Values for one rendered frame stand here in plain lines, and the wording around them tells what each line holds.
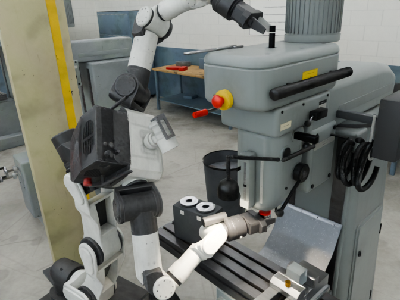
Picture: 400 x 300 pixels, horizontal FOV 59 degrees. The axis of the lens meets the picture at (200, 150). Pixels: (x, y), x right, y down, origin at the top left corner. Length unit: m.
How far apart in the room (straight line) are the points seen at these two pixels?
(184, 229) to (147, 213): 0.61
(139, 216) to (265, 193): 0.44
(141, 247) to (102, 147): 0.35
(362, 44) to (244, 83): 4.69
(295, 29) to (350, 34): 4.38
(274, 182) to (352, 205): 0.54
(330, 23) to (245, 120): 0.45
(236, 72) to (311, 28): 0.40
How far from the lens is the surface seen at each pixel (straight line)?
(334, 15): 1.37
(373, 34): 5.60
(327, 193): 1.71
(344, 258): 1.85
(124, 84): 1.31
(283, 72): 1.07
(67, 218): 2.96
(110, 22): 9.01
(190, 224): 1.74
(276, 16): 6.34
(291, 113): 1.16
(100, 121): 1.20
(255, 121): 1.15
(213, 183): 3.39
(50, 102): 2.64
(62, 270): 2.12
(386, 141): 1.32
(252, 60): 1.01
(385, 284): 3.22
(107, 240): 1.68
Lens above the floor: 2.02
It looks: 22 degrees down
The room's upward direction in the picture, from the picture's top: 2 degrees counter-clockwise
